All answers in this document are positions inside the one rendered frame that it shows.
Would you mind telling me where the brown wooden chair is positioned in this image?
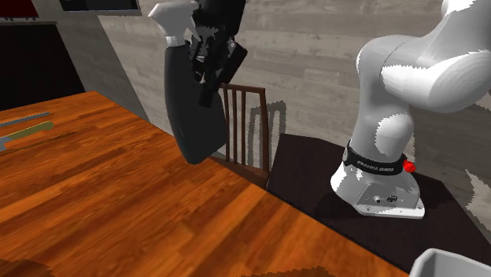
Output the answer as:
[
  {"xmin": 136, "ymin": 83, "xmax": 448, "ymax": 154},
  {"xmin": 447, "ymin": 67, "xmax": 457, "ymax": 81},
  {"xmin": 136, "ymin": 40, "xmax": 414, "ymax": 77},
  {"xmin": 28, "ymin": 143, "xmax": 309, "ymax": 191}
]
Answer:
[{"xmin": 209, "ymin": 83, "xmax": 271, "ymax": 190}]

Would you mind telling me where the dark robot stand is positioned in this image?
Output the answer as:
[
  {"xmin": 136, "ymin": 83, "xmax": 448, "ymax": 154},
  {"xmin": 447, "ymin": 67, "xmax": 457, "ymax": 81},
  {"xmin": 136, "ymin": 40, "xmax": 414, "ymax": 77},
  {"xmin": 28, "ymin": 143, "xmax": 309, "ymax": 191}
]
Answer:
[{"xmin": 266, "ymin": 132, "xmax": 491, "ymax": 275}]

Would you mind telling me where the wooden table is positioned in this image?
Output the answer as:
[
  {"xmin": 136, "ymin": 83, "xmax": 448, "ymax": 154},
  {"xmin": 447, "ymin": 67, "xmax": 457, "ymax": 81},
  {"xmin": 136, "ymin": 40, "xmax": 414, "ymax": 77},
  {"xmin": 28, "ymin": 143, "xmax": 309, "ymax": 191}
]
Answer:
[{"xmin": 0, "ymin": 90, "xmax": 410, "ymax": 277}]

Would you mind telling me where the grey utensil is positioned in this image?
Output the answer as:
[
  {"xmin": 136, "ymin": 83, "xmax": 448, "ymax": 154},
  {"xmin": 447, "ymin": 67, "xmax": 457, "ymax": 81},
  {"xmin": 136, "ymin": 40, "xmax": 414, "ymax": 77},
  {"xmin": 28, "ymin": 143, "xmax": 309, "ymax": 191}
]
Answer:
[{"xmin": 0, "ymin": 111, "xmax": 52, "ymax": 129}]

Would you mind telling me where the white container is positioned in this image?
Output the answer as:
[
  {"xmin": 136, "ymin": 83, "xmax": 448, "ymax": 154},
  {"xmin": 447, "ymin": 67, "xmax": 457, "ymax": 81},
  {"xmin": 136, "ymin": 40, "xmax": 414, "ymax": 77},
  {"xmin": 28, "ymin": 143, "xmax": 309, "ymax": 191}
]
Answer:
[{"xmin": 408, "ymin": 248, "xmax": 491, "ymax": 277}]

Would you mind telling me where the grey framed dark wall picture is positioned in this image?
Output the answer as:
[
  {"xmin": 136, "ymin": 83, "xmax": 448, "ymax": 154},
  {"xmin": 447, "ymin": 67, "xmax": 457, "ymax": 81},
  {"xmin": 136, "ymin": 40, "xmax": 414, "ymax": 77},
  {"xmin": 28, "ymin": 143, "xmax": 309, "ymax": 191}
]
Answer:
[{"xmin": 58, "ymin": 0, "xmax": 142, "ymax": 17}]

